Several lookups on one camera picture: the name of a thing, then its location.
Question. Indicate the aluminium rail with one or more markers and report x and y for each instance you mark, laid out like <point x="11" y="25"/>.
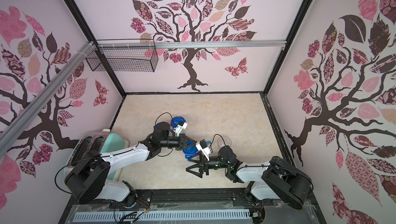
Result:
<point x="190" y="44"/>
<point x="17" y="127"/>

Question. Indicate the left aluminium rail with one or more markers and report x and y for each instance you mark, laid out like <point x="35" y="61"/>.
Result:
<point x="17" y="127"/>

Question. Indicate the back aluminium rail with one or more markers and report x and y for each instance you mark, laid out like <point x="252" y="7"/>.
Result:
<point x="190" y="44"/>

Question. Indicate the mint green silver toaster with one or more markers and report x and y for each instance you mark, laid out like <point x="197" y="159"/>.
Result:
<point x="103" y="141"/>

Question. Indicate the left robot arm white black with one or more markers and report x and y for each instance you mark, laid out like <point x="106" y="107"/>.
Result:
<point x="88" y="181"/>

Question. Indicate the clear drinking glass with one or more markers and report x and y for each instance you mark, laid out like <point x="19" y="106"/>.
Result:
<point x="223" y="141"/>

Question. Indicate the black wire basket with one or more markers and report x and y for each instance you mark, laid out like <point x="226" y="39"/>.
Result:
<point x="125" y="57"/>

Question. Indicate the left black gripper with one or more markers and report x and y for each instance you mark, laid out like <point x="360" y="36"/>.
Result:
<point x="182" y="144"/>

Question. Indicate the white slotted cable duct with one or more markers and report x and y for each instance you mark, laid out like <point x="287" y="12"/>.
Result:
<point x="158" y="216"/>

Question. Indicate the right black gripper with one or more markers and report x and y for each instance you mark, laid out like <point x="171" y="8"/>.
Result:
<point x="204" y="165"/>

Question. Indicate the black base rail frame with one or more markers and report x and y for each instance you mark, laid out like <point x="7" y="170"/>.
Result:
<point x="269" y="211"/>

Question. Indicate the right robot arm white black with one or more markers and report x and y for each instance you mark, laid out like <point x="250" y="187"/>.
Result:
<point x="275" y="179"/>

